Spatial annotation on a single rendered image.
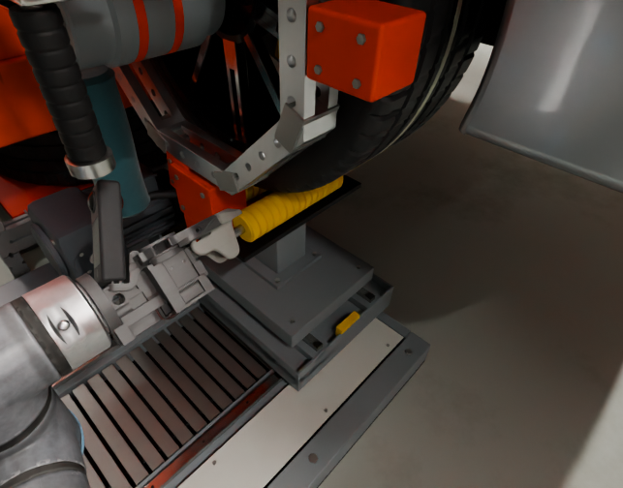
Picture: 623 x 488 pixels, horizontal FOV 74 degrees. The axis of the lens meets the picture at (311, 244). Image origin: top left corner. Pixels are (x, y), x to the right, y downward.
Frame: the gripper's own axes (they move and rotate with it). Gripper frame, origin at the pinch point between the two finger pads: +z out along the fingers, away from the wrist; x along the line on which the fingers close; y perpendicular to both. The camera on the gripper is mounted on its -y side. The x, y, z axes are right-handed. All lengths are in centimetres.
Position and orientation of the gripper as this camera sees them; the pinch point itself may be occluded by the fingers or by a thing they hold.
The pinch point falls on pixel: (230, 211)
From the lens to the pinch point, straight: 56.6
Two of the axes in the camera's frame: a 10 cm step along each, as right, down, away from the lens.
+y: 4.8, 8.6, 1.4
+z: 6.8, -4.7, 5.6
